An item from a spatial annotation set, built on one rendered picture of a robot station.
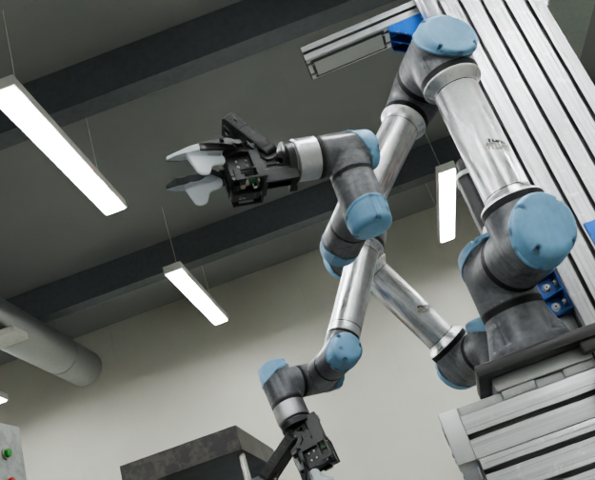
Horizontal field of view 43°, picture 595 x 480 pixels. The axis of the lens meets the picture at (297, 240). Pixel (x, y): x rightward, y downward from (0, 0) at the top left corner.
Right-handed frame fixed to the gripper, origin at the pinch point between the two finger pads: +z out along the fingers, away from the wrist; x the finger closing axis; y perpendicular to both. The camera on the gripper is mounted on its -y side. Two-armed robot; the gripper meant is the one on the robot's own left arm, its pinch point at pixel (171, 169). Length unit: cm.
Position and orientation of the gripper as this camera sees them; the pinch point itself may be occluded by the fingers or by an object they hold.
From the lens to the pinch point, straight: 125.8
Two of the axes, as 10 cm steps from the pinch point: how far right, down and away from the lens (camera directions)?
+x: -1.4, 6.0, 7.9
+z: -9.4, 1.7, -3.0
